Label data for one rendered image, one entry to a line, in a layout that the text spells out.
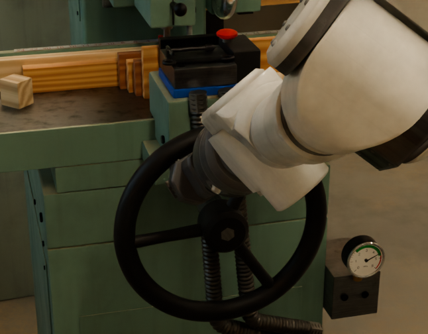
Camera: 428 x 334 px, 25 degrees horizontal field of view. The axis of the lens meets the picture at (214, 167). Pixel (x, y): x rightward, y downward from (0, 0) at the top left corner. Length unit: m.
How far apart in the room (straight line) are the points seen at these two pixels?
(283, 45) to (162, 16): 0.82
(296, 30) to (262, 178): 0.28
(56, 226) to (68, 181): 0.07
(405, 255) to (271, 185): 2.03
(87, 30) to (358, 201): 1.71
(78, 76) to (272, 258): 0.42
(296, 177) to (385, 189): 2.43
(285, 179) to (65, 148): 0.54
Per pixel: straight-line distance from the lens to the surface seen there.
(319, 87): 0.66
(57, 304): 1.49
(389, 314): 2.63
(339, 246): 1.63
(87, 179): 1.40
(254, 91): 0.84
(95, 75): 1.51
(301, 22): 0.64
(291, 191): 0.90
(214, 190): 1.00
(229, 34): 1.35
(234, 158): 0.91
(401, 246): 2.97
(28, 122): 1.39
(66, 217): 1.42
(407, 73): 0.66
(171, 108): 1.28
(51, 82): 1.51
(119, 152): 1.39
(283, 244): 1.53
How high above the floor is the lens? 1.40
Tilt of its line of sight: 24 degrees down
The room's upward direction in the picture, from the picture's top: straight up
